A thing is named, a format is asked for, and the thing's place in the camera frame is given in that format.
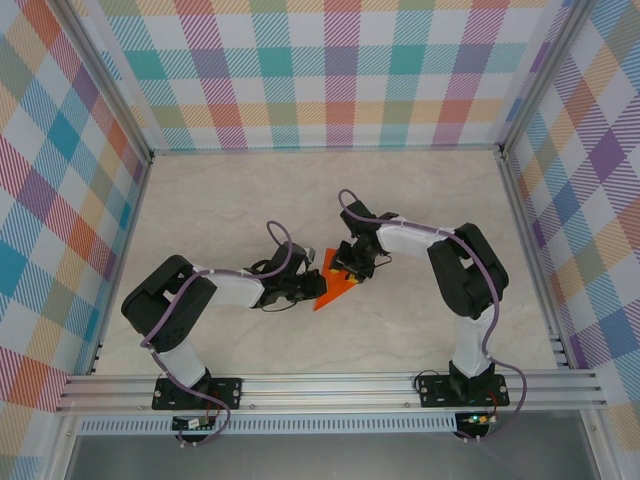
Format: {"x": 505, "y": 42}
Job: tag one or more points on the orange paper sheet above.
{"x": 332, "y": 295}

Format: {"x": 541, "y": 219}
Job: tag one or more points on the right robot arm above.
{"x": 410, "y": 237}

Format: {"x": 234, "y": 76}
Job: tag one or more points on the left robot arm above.
{"x": 235, "y": 290}

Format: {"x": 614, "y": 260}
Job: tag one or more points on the black circuit board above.
{"x": 190, "y": 424}

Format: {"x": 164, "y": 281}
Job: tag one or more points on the grey metal panel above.
{"x": 325, "y": 460}

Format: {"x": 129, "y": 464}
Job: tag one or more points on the small circuit board green light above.
{"x": 475, "y": 419}

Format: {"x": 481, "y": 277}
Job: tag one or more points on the wide aluminium mounting rail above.
{"x": 325, "y": 390}

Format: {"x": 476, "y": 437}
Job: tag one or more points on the aluminium frame floor rail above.
{"x": 530, "y": 250}
{"x": 325, "y": 149}
{"x": 122, "y": 260}

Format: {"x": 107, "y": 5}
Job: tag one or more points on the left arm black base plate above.
{"x": 227, "y": 392}

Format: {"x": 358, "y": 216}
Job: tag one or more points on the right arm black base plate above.
{"x": 435, "y": 392}

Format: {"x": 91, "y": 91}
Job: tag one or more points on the aluminium frame post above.
{"x": 542, "y": 75}
{"x": 107, "y": 80}

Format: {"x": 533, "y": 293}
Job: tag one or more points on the aluminium frame leg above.
{"x": 60, "y": 450}
{"x": 600, "y": 450}

